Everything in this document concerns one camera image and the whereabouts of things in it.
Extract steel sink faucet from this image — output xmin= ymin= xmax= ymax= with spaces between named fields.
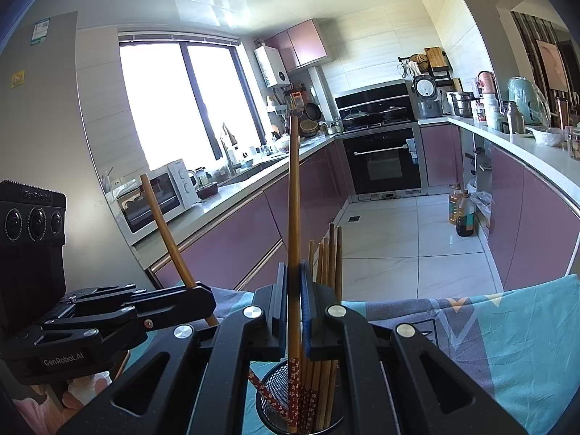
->
xmin=220 ymin=122 xmax=239 ymax=175

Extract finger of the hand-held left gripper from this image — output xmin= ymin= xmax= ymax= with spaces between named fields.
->
xmin=59 ymin=283 xmax=217 ymax=316
xmin=34 ymin=307 xmax=218 ymax=351

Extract steel stock pot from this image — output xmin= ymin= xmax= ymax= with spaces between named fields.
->
xmin=448 ymin=91 xmax=474 ymax=117

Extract white water heater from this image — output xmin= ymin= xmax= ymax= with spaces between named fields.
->
xmin=254 ymin=45 xmax=291 ymax=88

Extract white kitchen countertop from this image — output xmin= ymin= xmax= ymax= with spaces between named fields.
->
xmin=131 ymin=115 xmax=580 ymax=259

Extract yellow oil bottle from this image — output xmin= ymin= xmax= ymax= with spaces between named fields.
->
xmin=448 ymin=183 xmax=467 ymax=225

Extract pink framed picture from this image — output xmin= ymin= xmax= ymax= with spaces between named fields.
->
xmin=536 ymin=40 xmax=571 ymax=92

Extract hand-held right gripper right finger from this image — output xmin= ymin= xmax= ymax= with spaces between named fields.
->
xmin=299 ymin=260 xmax=529 ymax=435

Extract grey refrigerator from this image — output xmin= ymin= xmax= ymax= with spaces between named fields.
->
xmin=0 ymin=9 xmax=150 ymax=291

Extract teal kitchen appliance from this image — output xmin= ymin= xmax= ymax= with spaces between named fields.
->
xmin=507 ymin=76 xmax=551 ymax=127

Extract black mesh holder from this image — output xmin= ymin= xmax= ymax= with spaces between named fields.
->
xmin=255 ymin=358 xmax=343 ymax=435

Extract white jar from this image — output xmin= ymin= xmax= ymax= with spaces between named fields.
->
xmin=485 ymin=95 xmax=504 ymax=131

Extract black built-in oven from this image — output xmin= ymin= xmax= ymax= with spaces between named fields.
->
xmin=342 ymin=127 xmax=424 ymax=195

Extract white microwave oven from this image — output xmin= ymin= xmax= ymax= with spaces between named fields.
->
xmin=115 ymin=158 xmax=200 ymax=235

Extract person's left hand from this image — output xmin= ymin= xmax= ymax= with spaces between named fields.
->
xmin=63 ymin=370 xmax=114 ymax=411

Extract steel thermos bottle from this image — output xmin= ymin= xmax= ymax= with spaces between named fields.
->
xmin=506 ymin=102 xmax=525 ymax=134

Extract pink base cabinets with shelf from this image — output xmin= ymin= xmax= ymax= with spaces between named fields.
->
xmin=419 ymin=122 xmax=580 ymax=291

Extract white bowl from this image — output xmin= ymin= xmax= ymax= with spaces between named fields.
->
xmin=531 ymin=127 xmax=565 ymax=147

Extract pink wall cabinet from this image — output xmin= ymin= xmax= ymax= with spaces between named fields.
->
xmin=264 ymin=19 xmax=329 ymax=73

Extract single wooden chopstick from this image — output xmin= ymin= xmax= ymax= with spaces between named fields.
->
xmin=286 ymin=115 xmax=303 ymax=435
xmin=140 ymin=173 xmax=288 ymax=418

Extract kitchen window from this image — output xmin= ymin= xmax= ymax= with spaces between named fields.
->
xmin=119 ymin=41 xmax=268 ymax=170

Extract bundle of wooden chopsticks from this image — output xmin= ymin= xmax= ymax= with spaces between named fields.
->
xmin=297 ymin=223 xmax=344 ymax=433

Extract blue grey printed tablecloth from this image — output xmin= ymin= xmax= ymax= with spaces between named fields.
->
xmin=113 ymin=274 xmax=580 ymax=435

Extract pink kettle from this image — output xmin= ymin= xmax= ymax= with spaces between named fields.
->
xmin=477 ymin=71 xmax=499 ymax=100

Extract silver rice cooker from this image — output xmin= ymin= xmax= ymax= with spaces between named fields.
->
xmin=412 ymin=75 xmax=442 ymax=119

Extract wooden cutting board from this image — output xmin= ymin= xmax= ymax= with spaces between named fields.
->
xmin=424 ymin=46 xmax=447 ymax=71

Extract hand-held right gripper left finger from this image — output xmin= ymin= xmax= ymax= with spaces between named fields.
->
xmin=59 ymin=262 xmax=291 ymax=435

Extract pink base cabinets with sink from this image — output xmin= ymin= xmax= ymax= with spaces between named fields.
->
xmin=145 ymin=140 xmax=352 ymax=291

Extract black wall rack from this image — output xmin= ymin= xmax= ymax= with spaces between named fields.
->
xmin=398 ymin=52 xmax=454 ymax=87

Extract black range hood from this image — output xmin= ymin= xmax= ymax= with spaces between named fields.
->
xmin=334 ymin=84 xmax=415 ymax=132

